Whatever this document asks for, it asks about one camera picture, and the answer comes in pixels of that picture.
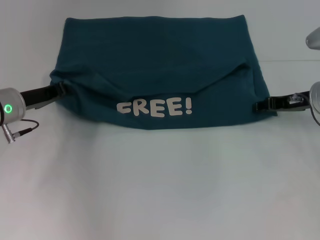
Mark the dark red cable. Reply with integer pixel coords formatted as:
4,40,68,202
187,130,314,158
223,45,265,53
0,119,40,145

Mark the teal blue shirt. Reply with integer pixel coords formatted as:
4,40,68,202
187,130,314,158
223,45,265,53
49,14,279,131

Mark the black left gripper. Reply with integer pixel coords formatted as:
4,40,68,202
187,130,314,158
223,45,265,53
19,81,67,110

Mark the dark right arm cable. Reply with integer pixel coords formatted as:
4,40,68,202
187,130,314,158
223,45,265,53
310,109,320,126

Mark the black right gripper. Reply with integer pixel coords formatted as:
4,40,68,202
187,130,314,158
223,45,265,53
255,90,312,113

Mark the small silver metal knob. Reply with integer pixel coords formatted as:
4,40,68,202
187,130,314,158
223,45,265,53
288,93,305,105

